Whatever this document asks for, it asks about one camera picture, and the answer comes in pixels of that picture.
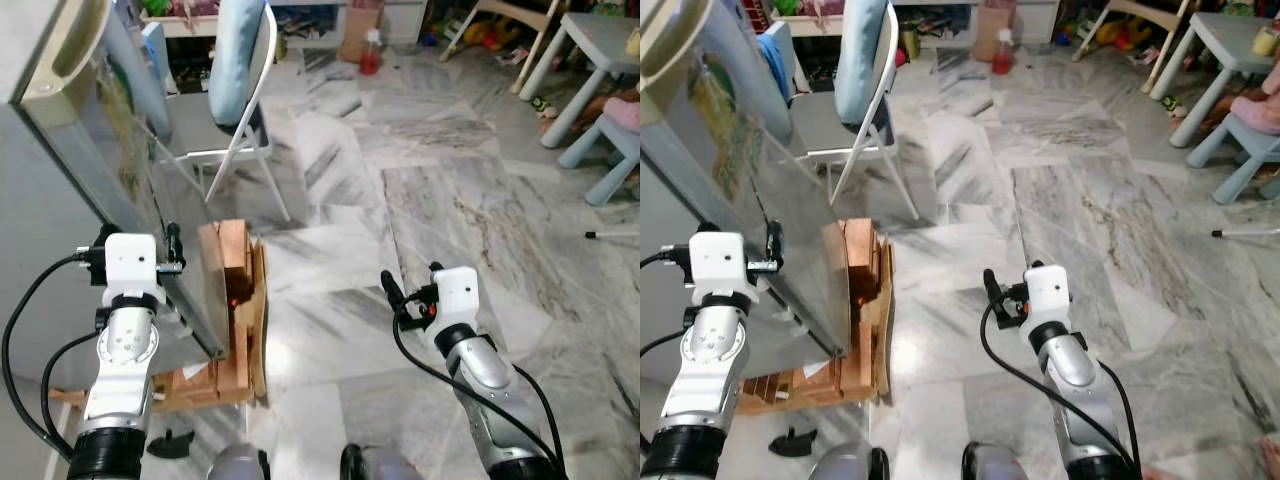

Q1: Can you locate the brown paper bag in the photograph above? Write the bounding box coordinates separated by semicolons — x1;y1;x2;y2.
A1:
975;0;1019;63
338;0;386;64

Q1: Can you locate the white toy shelf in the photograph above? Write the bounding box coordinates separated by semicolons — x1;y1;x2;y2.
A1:
765;0;981;36
140;0;346;41

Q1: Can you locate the white folding chair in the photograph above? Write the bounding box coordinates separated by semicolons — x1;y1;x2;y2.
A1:
150;0;293;223
785;0;921;221

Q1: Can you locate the pale grey kids table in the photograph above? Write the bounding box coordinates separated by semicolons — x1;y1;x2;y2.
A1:
518;12;641;149
1150;12;1280;149

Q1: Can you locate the brown cardboard sheet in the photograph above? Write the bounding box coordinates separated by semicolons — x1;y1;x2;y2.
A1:
50;220;269;411
745;218;896;406

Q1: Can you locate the light blue kids stool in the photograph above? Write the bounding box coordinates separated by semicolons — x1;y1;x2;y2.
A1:
558;112;641;207
1187;115;1280;206

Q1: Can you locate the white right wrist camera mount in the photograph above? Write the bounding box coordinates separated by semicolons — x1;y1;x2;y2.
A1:
432;267;479;333
1022;265;1071;329

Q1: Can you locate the grey robot right leg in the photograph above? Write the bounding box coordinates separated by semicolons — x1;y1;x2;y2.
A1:
962;442;1031;480
340;443;421;480

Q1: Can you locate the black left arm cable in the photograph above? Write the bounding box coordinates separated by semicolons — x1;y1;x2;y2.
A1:
0;252;106;466
640;250;691;361

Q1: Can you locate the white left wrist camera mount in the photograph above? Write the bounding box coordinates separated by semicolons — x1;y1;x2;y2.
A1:
105;233;161;306
690;232;758;301

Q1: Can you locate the grey robot leg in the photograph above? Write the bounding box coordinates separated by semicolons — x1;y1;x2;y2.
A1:
815;443;891;480
340;443;421;480
962;442;1031;480
208;445;271;480

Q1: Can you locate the blue cloth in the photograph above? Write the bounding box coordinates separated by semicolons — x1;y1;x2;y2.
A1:
757;20;798;101
140;20;171;96

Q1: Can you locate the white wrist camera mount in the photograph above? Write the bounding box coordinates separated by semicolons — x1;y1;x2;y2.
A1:
105;233;161;306
432;267;479;333
690;232;758;301
1022;265;1071;329

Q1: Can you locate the grey robot left leg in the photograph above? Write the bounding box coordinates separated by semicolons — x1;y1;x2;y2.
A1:
815;443;891;480
208;445;271;480

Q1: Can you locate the black plastic piece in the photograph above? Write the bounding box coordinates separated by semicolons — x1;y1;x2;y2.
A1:
768;427;820;459
147;428;197;460

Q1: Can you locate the orange brick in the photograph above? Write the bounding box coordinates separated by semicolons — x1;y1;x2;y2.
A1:
198;222;253;306
215;300;253;399
822;220;879;301
840;300;879;396

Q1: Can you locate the pink cloth bundle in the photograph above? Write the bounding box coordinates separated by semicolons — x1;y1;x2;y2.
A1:
603;93;641;133
1230;85;1280;136

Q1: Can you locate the yellow plush toy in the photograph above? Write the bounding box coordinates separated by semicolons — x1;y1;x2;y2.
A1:
463;18;521;51
1095;18;1151;51

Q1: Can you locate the wooden chair frame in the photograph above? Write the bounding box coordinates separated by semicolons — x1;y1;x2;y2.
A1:
438;0;563;96
1072;0;1193;96

